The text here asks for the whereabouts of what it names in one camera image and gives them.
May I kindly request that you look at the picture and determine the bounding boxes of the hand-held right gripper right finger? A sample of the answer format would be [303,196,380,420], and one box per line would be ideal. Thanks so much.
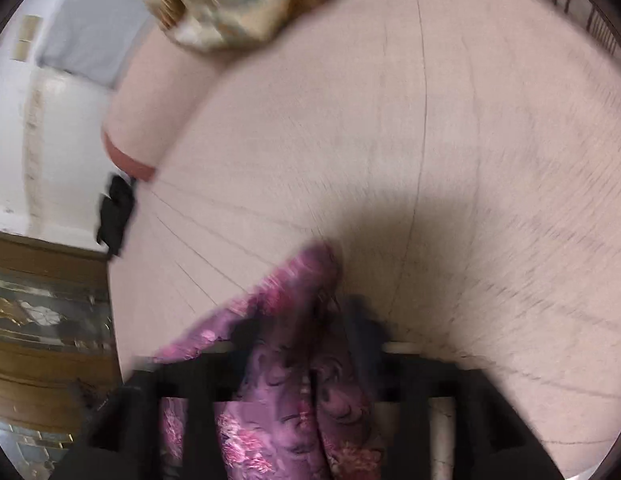
[342,297,567,480]

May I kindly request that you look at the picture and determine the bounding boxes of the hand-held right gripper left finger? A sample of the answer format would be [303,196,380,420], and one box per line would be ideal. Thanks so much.
[55,316,265,480]

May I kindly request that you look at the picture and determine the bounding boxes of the purple floral long-sleeved shirt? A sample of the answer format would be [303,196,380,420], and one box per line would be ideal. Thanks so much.
[153,242,387,480]

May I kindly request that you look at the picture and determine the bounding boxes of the pile of black clothes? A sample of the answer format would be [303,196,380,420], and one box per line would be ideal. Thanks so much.
[94,174,138,257]

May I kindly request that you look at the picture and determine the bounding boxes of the wooden door with glass panel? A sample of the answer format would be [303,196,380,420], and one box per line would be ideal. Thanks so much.
[0,229,122,480]

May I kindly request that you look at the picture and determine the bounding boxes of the pink bolster with brown end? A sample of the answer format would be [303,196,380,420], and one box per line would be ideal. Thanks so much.
[101,25,232,184]

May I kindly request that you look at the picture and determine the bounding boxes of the cream floral blanket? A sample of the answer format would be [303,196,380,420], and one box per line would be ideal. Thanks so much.
[135,0,309,54]

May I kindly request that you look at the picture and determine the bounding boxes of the grey pillow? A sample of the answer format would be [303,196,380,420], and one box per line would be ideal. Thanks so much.
[34,0,157,89]

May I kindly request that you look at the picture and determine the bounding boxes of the beige wall switch plates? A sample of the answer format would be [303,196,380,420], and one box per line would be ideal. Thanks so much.
[14,14,44,62]

